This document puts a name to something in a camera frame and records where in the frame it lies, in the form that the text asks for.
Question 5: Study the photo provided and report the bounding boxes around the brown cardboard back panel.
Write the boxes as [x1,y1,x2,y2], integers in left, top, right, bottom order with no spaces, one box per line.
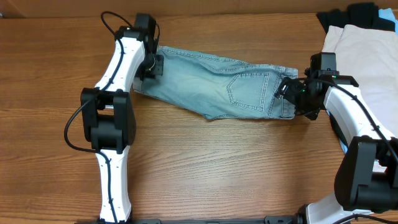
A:
[0,0,398,19]

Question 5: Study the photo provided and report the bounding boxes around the black garment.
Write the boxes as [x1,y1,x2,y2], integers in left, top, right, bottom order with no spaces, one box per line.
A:
[317,2,394,34]

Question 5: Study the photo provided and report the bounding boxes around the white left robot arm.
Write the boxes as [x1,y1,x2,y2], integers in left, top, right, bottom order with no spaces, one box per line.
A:
[78,26,163,223]

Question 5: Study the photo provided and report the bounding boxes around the light blue denim shorts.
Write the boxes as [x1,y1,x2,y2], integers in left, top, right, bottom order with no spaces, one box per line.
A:
[133,47,298,119]

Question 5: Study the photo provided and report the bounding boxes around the light blue garment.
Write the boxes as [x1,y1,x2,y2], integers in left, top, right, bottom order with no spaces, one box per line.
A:
[338,7,398,155]

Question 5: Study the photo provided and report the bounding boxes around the beige folded garment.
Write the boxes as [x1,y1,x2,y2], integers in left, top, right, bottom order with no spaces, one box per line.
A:
[322,25,397,136]

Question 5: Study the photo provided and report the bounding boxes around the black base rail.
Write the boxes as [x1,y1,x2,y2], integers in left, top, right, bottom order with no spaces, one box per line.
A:
[74,207,312,224]

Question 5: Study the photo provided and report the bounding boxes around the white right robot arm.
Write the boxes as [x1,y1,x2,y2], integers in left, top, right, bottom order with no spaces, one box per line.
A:
[275,75,397,223]

